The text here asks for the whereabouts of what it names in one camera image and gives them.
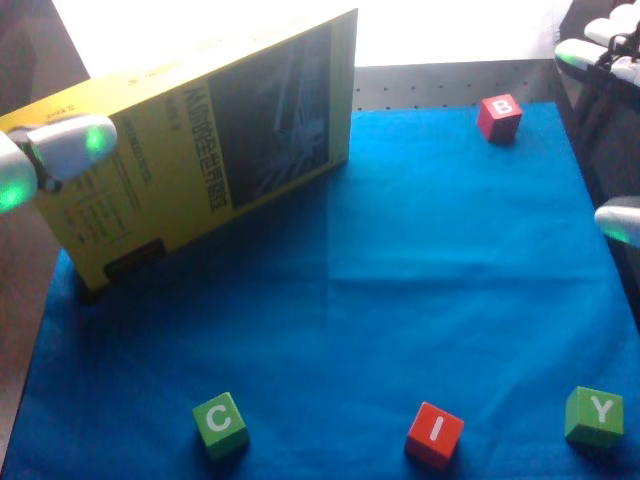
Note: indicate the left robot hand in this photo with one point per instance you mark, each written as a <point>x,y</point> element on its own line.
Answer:
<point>65,145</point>

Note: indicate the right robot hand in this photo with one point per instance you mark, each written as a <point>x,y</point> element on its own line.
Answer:
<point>582,52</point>

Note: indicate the grey yellow-edged rectangular block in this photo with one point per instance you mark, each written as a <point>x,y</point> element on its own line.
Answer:
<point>200,150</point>

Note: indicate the red block letter B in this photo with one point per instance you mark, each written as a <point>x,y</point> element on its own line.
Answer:
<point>499,119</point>

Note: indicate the perforated metal board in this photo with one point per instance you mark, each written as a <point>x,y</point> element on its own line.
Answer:
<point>450,82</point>

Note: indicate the green block letter C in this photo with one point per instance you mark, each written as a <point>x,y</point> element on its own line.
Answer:
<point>220,425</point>

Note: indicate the blue table cloth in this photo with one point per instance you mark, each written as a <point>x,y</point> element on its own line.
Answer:
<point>350,300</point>

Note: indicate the green block letter Y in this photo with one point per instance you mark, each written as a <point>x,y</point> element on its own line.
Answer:
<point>595,417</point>

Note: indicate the red block letter I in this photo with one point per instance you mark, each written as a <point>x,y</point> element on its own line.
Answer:
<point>434,434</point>

